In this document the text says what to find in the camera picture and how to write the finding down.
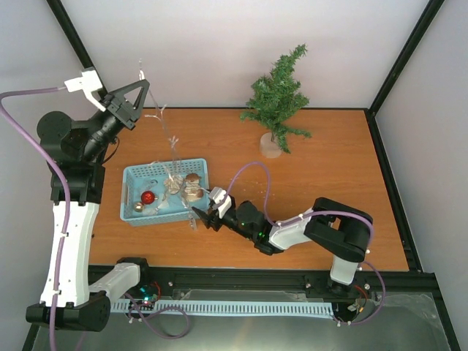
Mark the small green christmas tree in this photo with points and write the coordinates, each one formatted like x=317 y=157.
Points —
x=277 y=97

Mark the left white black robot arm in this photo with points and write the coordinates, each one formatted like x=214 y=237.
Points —
x=77 y=149

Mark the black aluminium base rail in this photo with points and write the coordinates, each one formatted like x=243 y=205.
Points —
x=313 y=283

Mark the snowman ornament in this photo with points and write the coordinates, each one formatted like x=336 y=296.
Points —
x=192 y=189

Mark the light blue cable duct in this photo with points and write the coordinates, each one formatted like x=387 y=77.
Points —
x=243 y=308

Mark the red ball ornament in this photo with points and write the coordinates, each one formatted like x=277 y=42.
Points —
x=147 y=197

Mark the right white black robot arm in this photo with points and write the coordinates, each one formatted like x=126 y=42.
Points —
x=343 y=231

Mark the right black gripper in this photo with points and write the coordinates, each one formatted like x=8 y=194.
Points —
x=208 y=222

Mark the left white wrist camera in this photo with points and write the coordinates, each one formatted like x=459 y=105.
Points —
x=89 y=82

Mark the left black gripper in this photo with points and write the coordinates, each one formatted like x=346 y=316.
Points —
x=126 y=115

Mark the blue plastic basket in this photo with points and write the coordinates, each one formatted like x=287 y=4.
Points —
x=167 y=207

